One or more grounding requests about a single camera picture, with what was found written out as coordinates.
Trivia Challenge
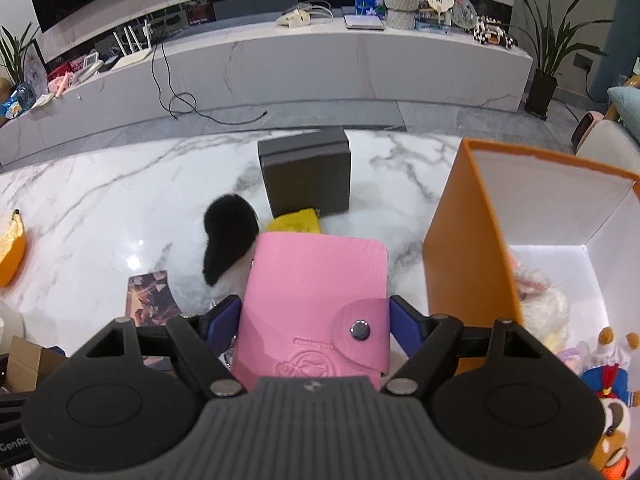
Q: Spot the grey tablet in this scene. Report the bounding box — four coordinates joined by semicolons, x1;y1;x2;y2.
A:
343;12;386;32

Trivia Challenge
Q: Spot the white marble tv stand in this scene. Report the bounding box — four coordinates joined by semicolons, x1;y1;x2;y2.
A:
0;0;533;166

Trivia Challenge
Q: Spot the red panda sailor plush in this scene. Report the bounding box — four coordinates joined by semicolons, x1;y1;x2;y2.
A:
580;326;640;480

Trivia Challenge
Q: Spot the crocheted white rabbit plush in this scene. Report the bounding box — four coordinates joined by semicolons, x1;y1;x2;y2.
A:
507;255;591;376

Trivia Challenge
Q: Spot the black power cable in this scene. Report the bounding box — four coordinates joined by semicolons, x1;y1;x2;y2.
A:
150;35;268;125

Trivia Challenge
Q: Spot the light blue cushion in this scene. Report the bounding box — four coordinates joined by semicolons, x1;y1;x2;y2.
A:
607;85;640;143

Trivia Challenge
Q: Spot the decorative glass plate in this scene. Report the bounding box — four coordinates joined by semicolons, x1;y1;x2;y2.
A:
450;0;480;28

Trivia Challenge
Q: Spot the pink leather wallet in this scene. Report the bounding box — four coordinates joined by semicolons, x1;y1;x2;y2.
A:
231;231;392;392

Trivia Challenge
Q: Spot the white bottle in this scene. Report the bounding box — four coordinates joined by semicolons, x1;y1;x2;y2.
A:
0;301;23;341

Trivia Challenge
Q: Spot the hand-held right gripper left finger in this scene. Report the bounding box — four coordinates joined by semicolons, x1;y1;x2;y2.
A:
70;294;248;398

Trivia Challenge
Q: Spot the white plush dog black ear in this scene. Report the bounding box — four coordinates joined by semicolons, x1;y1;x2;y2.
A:
202;192;261;306

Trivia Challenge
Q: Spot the small photo frame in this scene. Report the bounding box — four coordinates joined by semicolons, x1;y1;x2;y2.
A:
415;12;451;35

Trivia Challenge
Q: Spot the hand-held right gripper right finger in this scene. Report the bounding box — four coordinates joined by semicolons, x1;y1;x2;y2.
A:
381;295;566;396

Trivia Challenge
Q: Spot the white router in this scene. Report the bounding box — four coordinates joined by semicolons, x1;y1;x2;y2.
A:
111;19;156;68

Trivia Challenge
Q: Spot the pink toy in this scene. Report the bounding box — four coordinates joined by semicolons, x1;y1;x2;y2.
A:
47;72;76;98

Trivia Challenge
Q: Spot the white desk telephone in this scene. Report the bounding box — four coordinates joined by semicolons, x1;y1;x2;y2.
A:
75;52;106;81

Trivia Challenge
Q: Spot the orange cardboard storage box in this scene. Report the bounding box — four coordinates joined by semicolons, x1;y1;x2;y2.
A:
422;138;640;480

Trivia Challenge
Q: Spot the dark grey box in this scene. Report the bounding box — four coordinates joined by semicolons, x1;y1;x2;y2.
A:
257;127;352;218

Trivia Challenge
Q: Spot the potted plant black pot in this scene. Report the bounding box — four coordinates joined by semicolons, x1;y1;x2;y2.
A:
505;0;613;121

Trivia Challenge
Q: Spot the black white toy car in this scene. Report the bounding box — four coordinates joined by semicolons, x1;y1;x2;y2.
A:
472;14;518;50

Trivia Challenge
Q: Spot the white armchair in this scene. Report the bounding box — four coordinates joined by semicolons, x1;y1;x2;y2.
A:
575;75;640;176

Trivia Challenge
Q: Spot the white power strip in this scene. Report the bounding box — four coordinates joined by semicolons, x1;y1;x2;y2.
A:
276;2;332;28

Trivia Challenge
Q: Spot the brown white small appliance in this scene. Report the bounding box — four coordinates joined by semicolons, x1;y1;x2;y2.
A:
571;111;603;151

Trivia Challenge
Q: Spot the blue snack bag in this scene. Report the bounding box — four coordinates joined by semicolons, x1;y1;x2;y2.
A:
0;82;38;118

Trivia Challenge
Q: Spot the long leaf green plant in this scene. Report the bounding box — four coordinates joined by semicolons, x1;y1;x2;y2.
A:
0;22;43;86

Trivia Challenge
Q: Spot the yellow soft item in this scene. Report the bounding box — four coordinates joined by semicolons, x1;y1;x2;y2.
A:
266;208;322;235

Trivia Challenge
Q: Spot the brown cardboard box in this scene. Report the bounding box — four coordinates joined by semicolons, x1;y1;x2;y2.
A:
4;335;68;393

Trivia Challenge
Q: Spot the dark patterned booklet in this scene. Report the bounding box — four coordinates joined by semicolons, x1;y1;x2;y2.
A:
127;270;183;328

